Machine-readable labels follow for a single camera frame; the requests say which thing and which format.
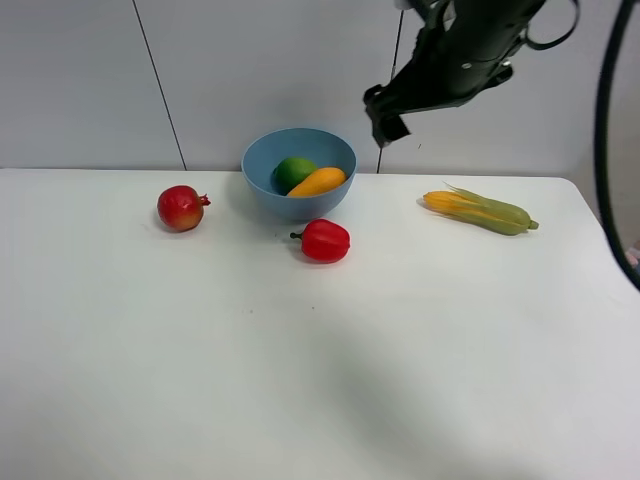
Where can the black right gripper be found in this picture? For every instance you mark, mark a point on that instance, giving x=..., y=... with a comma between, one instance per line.
x=458, y=51

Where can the orange mango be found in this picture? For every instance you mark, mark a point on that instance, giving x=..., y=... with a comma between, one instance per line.
x=319, y=182

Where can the green lime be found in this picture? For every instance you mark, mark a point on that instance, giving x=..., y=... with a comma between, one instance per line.
x=290, y=172

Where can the red pomegranate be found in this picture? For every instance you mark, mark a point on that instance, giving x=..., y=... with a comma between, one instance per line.
x=181, y=208

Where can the blue bowl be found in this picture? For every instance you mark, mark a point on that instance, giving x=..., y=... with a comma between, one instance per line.
x=323, y=148

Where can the corn cob with green husk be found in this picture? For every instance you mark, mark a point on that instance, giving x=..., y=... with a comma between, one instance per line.
x=468, y=207

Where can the red bell pepper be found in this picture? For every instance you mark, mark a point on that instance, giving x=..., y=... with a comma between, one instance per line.
x=323, y=241

